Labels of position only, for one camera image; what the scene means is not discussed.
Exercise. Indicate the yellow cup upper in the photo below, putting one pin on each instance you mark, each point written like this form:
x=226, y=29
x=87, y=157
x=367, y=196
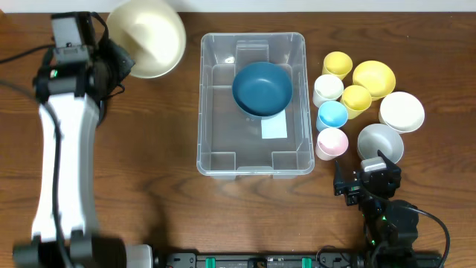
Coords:
x=337, y=63

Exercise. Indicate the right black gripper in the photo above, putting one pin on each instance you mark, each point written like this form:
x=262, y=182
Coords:
x=357, y=182

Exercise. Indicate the yellow cup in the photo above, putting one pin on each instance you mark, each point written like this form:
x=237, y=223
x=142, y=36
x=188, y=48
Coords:
x=337, y=63
x=356, y=99

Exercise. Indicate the white small bowl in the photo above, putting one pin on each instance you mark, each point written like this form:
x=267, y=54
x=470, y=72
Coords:
x=402, y=112

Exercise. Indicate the grey small bowl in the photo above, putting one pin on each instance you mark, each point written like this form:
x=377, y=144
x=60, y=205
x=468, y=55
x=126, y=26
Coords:
x=375, y=137

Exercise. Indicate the yellow small bowl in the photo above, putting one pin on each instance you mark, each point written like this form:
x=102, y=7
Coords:
x=376, y=77

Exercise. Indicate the light blue cup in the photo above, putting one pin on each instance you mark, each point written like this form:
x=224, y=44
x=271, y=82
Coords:
x=331, y=114

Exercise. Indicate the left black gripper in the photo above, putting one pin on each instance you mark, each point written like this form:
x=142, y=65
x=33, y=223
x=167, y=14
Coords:
x=112, y=59

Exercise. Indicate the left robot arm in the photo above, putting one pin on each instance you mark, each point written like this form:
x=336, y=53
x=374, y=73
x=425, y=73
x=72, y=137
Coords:
x=78, y=74

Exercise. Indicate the cream cup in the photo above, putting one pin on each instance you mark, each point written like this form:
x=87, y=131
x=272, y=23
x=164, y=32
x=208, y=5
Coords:
x=327, y=87

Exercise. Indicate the yellow cup lower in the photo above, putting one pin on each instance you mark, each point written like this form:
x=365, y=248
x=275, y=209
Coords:
x=356, y=99

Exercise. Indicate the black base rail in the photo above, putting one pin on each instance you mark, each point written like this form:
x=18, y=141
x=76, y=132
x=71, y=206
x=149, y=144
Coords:
x=323, y=259

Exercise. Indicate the clear plastic storage bin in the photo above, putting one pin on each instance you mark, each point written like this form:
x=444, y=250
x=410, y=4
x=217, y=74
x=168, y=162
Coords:
x=229, y=141

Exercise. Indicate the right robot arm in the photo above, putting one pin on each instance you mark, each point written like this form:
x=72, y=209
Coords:
x=390, y=228

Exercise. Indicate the cream large bowl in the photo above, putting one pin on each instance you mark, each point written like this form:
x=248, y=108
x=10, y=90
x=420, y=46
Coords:
x=151, y=32

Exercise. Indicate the dark blue bowl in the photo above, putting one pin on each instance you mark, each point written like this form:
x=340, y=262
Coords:
x=262, y=89

